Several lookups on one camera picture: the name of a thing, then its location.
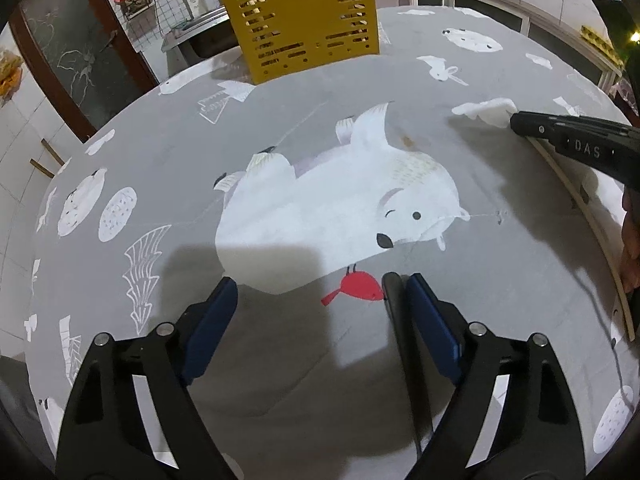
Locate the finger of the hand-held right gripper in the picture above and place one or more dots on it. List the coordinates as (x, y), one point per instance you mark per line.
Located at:
(600, 152)
(540, 124)

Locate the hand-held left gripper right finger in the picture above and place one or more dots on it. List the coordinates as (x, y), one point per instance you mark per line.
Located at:
(430, 320)

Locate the white soap bottle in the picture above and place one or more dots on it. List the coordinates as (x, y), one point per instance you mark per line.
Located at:
(192, 0)

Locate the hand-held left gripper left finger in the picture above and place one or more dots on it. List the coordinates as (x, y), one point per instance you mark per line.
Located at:
(210, 330)

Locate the wooden door with frosted glass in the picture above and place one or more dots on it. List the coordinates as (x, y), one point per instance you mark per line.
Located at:
(65, 45)

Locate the person's right hand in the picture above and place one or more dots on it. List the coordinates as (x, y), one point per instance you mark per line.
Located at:
(631, 250)

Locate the yellow slotted plastic basket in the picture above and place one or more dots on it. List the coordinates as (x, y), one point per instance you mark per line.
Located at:
(300, 35)

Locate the steel sink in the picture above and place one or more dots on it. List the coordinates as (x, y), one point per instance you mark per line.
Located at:
(200, 35)

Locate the dark furniture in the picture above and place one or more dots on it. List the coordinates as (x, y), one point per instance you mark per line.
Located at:
(622, 35)

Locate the brown wooden frame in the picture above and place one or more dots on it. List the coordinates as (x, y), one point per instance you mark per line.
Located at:
(47, 157)

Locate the grey printed tablecloth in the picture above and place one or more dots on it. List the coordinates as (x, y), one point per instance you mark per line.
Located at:
(300, 410)

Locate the orange hanging plastic bag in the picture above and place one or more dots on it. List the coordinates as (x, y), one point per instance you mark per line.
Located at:
(9, 72)

